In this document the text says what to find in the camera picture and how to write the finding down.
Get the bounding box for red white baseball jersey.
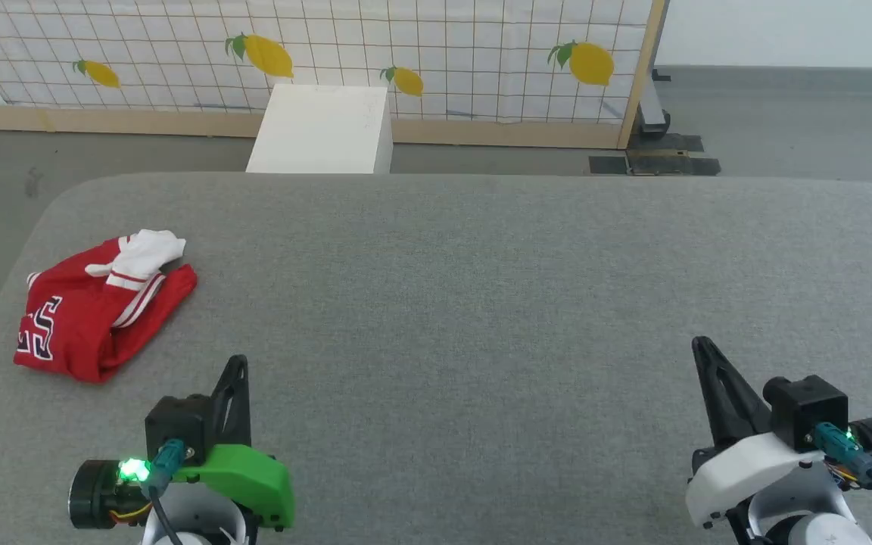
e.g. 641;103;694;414
14;229;199;384

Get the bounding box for grey fabric sofa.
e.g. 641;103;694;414
0;172;872;545

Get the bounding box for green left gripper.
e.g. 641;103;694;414
69;354;295;531

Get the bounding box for arm cable teal plug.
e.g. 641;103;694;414
814;422;872;532
139;439;188;545

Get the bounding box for white rectangular box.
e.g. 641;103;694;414
245;83;394;175

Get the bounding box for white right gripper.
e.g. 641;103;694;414
684;337;872;528

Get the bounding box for right arm cable teal plug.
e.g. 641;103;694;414
814;422;872;532

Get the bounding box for black floor plates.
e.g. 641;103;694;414
589;134;722;176

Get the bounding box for left arm cable teal plug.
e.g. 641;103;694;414
139;439;188;545

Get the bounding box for grey metal screen foot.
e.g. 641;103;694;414
637;68;673;139

